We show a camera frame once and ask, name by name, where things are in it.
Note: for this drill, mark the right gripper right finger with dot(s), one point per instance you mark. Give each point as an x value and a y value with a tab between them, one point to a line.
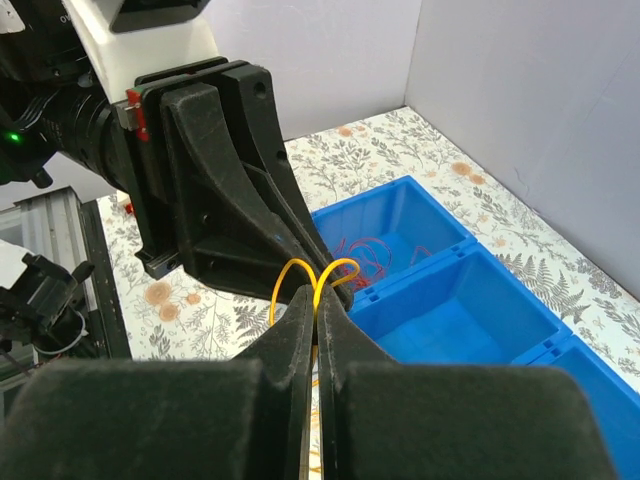
381	419

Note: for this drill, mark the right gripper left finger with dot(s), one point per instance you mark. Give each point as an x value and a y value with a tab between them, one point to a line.
244	418

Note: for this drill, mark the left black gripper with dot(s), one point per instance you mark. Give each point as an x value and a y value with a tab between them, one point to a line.
200	152

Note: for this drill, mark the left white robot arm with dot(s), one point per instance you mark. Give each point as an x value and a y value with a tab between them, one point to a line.
52	102

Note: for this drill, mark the middle blue bin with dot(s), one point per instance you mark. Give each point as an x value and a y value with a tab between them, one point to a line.
466	310

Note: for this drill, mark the blue bin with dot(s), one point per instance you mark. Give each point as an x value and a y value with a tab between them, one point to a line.
466	310
392	231
595	400

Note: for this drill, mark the left blue bin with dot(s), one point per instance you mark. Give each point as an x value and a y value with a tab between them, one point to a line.
392	231

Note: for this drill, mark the right blue bin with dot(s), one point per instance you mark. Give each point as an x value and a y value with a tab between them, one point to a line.
595	400

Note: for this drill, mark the floral table mat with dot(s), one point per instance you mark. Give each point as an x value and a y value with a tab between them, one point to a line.
177	318

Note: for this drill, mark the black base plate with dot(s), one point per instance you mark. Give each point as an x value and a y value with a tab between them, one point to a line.
106	320

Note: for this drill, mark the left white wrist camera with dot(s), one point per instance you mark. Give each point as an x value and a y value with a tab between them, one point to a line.
125	40

